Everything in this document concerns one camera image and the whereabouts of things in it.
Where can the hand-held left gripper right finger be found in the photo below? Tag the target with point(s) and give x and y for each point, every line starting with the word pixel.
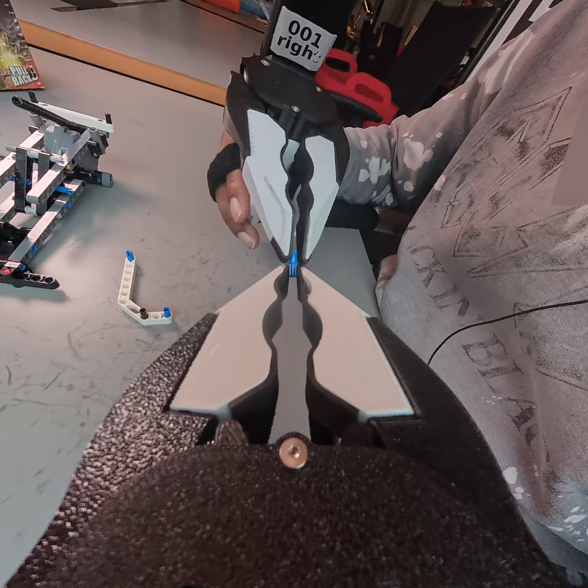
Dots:
pixel 358 363

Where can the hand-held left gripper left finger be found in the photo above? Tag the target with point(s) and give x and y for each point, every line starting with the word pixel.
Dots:
pixel 225 363

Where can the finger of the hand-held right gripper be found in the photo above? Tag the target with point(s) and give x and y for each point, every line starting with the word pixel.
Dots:
pixel 264 174
pixel 324 183

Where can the long blue connector pin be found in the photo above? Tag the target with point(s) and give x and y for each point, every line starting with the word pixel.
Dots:
pixel 293 266

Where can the white angled toy beam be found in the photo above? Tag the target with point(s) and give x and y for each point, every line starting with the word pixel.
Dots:
pixel 125 285

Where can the person's right forearm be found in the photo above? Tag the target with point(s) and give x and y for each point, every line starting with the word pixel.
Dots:
pixel 404 160

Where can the grey desk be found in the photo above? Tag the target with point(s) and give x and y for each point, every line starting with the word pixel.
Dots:
pixel 138 390

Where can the black office chair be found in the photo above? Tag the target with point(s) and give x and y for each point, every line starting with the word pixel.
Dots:
pixel 363 110

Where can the grey black toy truck chassis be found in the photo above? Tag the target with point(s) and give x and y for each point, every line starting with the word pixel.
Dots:
pixel 46 193

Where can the toy truck set box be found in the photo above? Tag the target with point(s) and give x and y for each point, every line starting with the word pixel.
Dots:
pixel 18 55

